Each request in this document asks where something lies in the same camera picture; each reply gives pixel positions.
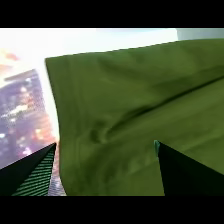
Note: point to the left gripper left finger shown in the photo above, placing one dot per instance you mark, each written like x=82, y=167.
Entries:
x=23, y=178

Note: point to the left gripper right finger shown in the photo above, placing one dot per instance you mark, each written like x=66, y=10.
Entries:
x=190, y=178

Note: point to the khaki T-shirt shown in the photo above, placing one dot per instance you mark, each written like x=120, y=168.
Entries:
x=133, y=100

